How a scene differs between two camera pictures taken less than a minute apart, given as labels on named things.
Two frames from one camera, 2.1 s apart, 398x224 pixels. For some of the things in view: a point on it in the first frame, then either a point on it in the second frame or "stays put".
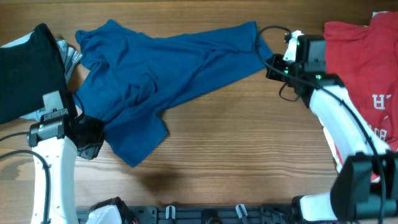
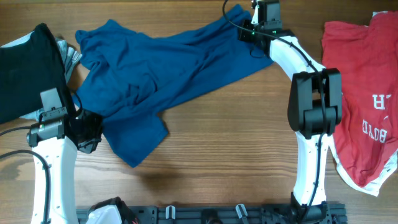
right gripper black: [277, 69] -> [267, 11]
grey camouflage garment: [69, 57] stays put
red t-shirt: [362, 55] stays put
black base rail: [276, 214] stays put
